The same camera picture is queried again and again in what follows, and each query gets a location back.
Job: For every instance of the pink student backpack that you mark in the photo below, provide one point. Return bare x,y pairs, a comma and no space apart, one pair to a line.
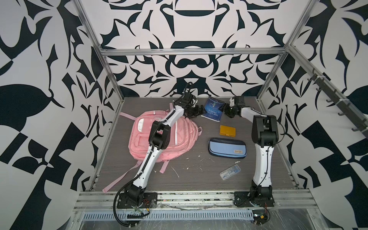
168,130

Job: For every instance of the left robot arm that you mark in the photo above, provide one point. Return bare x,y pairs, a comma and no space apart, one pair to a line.
140,181

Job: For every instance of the grey hook rack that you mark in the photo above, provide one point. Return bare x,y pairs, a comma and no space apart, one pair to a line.
347,108

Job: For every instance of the blue pencil case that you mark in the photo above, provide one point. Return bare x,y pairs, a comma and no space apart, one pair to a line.
227,148

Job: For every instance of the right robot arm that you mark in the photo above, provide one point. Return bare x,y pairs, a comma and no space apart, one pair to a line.
265,136

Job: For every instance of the blue Little Prince book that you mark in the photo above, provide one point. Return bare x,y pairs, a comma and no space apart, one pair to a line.
213,109

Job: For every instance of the white vented cable duct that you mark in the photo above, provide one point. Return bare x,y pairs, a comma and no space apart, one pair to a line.
190,215

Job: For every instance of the small yellow notebook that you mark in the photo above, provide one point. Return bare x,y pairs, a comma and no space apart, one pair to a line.
227,131

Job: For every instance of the small green circuit board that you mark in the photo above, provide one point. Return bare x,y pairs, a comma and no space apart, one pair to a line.
261,217

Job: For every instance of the aluminium front rail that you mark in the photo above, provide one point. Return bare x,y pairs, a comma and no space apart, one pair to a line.
198,200

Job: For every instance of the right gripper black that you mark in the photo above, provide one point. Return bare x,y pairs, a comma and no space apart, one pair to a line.
224,109

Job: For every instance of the aluminium frame crossbar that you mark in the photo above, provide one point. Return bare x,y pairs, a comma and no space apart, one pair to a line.
190,51

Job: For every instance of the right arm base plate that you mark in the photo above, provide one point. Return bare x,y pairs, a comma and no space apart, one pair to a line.
253,199

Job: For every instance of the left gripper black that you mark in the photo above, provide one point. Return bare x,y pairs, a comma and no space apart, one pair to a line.
199,111

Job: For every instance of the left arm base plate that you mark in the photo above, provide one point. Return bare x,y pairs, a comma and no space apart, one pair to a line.
145,200

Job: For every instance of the clear plastic ruler box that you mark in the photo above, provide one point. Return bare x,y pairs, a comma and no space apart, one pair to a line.
228,173

